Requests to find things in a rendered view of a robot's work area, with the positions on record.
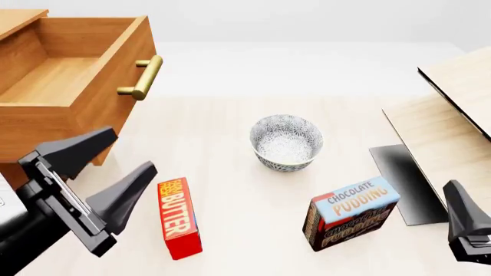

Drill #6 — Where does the brass drawer handle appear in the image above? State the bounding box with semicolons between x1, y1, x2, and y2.
117;54;164;101

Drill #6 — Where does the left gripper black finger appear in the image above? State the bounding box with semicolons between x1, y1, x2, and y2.
35;126;119;181
85;160;159;235

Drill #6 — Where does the red butter box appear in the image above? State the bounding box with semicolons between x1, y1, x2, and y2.
157;176;203;261

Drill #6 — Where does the open wooden drawer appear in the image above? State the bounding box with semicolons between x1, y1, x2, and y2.
0;15;159;168

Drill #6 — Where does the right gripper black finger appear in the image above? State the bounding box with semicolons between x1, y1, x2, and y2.
442;179;488;245

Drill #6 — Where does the patterned grey white bowl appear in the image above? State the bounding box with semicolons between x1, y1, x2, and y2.
249;113;325;173

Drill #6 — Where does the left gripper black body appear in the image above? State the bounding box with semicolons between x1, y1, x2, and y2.
18;150;118;258

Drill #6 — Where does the black microwave oven door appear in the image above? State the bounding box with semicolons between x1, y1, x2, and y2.
369;94;491;227

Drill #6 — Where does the chocolate pudding box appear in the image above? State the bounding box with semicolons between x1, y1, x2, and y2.
302;175;401;253

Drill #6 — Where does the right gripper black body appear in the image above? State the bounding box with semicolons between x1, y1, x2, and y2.
447;225;491;264

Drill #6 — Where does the wooden cabinet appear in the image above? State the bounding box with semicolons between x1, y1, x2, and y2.
0;8;50;192

